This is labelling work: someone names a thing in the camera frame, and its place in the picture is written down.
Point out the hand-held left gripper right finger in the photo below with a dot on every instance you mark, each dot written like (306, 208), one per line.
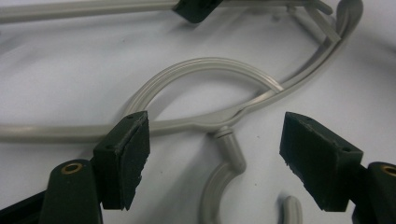
(323, 161)

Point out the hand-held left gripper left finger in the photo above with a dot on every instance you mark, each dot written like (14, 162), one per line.
(124, 155)

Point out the white table mat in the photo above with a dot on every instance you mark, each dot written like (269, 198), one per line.
(62, 77)

